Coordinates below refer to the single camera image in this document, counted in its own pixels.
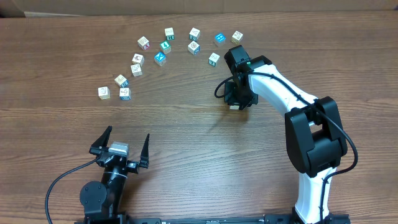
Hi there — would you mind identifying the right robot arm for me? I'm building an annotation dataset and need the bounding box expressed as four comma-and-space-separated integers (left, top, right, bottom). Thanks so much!
173, 45, 351, 223

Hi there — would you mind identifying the wooden block yellow top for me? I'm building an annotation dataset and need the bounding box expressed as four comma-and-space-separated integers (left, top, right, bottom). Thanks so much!
229, 105, 239, 110

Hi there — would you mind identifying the wooden block green 4 top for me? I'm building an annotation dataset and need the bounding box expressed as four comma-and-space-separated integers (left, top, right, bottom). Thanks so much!
160, 40, 171, 54

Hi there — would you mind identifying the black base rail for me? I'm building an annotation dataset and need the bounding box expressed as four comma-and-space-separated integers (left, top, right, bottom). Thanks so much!
74, 213, 351, 224

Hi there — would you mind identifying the wooden block yellow side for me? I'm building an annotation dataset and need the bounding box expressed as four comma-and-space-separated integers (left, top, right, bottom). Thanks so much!
231, 30, 243, 45
98, 86, 111, 100

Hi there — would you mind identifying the wooden block blue T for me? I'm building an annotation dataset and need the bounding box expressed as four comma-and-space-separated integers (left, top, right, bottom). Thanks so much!
119, 88, 131, 100

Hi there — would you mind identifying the wooden block green 7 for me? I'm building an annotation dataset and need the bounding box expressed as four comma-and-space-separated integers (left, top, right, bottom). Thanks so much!
208, 52, 220, 67

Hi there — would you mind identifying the wooden block blue side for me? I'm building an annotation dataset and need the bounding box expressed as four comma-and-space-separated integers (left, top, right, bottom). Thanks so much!
188, 40, 200, 55

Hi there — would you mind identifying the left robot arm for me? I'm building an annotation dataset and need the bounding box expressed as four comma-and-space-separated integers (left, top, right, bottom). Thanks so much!
80, 126, 141, 222

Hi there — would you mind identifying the wooden block letter I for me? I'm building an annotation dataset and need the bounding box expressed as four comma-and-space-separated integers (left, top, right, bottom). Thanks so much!
131, 64, 143, 77

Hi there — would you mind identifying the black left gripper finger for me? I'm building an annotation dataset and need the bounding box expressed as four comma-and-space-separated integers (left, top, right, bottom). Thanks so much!
139, 133, 150, 169
89, 126, 112, 152

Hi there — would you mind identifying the wooden block blue X top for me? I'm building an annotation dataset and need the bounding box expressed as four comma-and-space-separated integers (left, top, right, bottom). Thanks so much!
154, 52, 167, 66

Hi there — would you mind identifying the wooden block yellow side far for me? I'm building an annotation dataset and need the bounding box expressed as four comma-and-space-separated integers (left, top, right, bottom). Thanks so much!
231, 30, 243, 45

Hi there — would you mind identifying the wooden block red X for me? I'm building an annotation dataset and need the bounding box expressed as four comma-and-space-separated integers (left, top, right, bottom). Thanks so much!
137, 36, 150, 50

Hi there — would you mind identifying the wooden block blue C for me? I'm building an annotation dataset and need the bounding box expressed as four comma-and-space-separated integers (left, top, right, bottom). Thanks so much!
114, 74, 129, 88

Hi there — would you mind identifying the wooden block orange top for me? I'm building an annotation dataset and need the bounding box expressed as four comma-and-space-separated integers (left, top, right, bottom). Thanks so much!
132, 54, 144, 67

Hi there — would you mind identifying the wooden block green N side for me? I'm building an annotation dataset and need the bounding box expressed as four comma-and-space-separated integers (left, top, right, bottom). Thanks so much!
164, 27, 175, 40

